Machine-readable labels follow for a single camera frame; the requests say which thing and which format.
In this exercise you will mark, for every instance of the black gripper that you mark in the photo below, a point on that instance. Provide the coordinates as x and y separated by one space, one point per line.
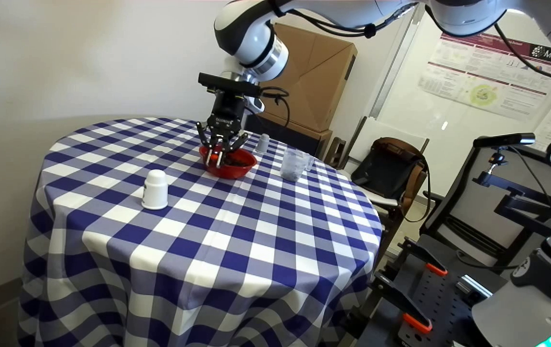
223 122

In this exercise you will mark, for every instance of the clear plastic measuring jug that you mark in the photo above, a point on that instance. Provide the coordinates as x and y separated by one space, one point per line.
295 164

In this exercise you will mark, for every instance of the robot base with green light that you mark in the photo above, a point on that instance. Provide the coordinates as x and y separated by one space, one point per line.
518 314

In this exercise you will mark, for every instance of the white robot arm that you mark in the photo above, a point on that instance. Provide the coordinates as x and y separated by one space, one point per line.
245 33

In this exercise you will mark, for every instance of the coffee beans in bowl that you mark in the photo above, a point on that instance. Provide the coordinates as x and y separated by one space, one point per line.
235 160

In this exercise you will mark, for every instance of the red plastic bowl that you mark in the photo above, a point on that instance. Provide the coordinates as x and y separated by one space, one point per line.
233 172

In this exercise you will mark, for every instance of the small clear plastic cup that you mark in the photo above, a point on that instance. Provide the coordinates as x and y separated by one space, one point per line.
262 145

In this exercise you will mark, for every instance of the white upside-down paper cup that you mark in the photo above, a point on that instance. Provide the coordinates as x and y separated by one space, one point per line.
154 193

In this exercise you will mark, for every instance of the large cardboard sheet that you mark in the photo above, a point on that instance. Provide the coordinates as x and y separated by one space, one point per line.
314 77

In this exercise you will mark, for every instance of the blue white checkered tablecloth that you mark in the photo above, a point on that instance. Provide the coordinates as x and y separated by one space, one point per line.
227 262

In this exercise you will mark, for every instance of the brown black chair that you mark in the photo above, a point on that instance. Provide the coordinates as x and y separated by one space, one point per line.
391 170

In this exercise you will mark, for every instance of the black metal stand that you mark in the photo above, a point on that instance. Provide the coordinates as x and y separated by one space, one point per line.
499 203

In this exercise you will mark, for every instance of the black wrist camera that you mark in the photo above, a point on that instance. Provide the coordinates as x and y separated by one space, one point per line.
212 83

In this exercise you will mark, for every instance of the orange handled clamp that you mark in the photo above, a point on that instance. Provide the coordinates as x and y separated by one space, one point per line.
389 291

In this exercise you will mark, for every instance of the wall poster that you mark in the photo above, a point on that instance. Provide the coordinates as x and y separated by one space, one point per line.
484 73

